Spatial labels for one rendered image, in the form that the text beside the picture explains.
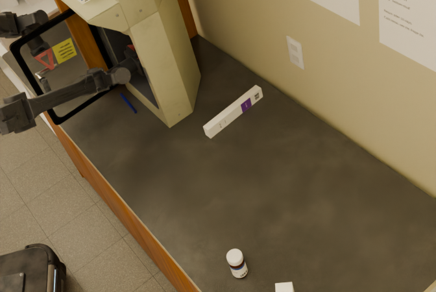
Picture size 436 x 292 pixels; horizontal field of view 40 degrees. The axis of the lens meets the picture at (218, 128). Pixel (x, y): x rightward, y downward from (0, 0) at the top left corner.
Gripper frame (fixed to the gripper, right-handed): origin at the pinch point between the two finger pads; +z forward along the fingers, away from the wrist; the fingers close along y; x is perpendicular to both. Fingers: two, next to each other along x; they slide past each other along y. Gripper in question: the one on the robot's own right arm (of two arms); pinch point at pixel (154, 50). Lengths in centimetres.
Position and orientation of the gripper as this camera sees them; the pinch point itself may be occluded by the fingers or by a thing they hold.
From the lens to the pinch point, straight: 220.1
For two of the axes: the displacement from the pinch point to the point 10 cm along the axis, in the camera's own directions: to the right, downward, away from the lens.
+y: -6.1, -4.9, 6.3
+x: 1.9, 6.8, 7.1
